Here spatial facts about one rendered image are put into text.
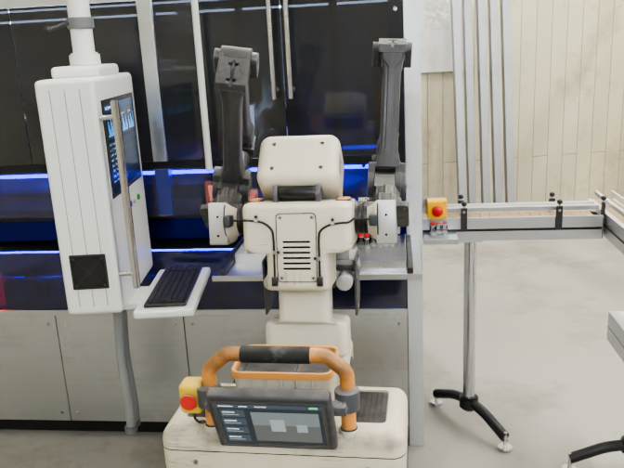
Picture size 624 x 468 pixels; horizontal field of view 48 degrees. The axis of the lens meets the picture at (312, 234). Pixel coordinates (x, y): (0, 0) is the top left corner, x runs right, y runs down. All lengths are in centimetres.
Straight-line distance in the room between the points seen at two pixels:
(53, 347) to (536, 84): 485
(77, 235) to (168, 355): 87
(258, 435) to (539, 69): 550
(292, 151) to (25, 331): 176
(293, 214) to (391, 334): 118
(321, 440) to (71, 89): 130
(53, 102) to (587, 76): 537
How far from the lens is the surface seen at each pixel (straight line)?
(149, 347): 301
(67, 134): 227
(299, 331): 187
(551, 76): 671
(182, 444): 163
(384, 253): 251
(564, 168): 688
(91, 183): 227
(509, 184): 610
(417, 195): 263
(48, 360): 322
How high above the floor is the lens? 161
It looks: 15 degrees down
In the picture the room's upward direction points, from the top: 3 degrees counter-clockwise
